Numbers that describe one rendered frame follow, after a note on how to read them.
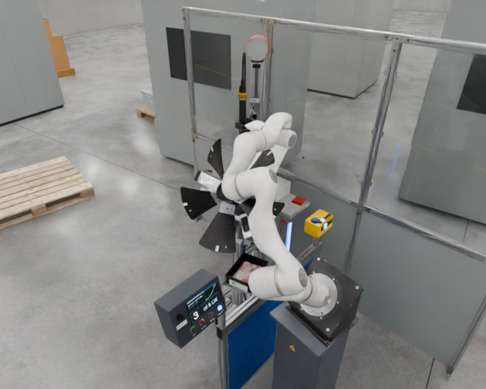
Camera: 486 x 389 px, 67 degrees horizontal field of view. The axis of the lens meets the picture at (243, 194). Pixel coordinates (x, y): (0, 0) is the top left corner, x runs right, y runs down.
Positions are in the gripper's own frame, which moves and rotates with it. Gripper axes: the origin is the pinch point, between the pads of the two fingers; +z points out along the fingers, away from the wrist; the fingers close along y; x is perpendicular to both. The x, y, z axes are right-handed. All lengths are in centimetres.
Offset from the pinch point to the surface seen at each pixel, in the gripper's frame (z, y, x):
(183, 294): -36, -73, -41
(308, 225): -34, 21, -61
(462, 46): -74, 71, 38
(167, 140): 258, 133, -134
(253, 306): -38, -32, -82
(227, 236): -2, -14, -66
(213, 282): -39, -61, -41
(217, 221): 7, -15, -59
